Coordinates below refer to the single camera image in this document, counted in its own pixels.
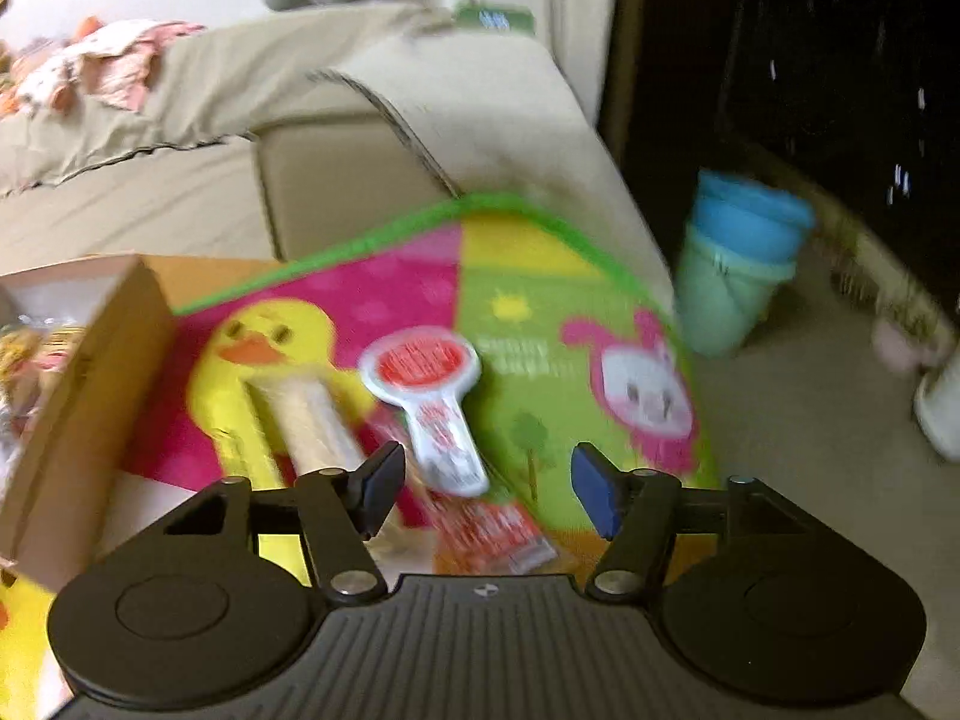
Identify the beige throw blanket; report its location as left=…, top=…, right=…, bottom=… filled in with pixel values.
left=307, top=4, right=676, bottom=301

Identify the beige curtain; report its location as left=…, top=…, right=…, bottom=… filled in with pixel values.
left=540, top=0, right=627, bottom=143

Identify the pale round plant pot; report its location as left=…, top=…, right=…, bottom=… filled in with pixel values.
left=874, top=315, right=938, bottom=377

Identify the white paddle-shaped snack packet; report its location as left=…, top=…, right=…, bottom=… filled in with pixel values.
left=358, top=326, right=492, bottom=500

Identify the pink cardboard box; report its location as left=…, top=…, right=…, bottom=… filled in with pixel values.
left=0, top=253, right=177, bottom=590

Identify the blue plastic bin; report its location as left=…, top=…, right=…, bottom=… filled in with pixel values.
left=675, top=169, right=817, bottom=357

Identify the red snack packet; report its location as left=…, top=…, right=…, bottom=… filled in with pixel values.
left=427, top=499, right=560, bottom=578

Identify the pile of pink clothes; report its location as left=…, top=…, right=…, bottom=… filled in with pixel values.
left=0, top=15, right=207, bottom=117

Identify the tall white plant pot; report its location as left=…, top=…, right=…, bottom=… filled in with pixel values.
left=911, top=367, right=960, bottom=464

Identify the long bread packet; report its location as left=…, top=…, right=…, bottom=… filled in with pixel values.
left=0, top=324, right=95, bottom=391

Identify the colourful cartoon play mat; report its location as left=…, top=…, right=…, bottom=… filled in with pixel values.
left=0, top=193, right=725, bottom=720

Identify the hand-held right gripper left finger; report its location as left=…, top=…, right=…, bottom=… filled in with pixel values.
left=161, top=441, right=406, bottom=607

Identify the beige sofa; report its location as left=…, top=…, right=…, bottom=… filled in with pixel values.
left=0, top=0, right=676, bottom=301

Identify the beige stick snack packet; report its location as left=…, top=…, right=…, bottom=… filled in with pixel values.
left=255, top=373, right=421, bottom=578

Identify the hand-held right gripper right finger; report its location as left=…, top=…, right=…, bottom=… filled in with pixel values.
left=571, top=444, right=815, bottom=602

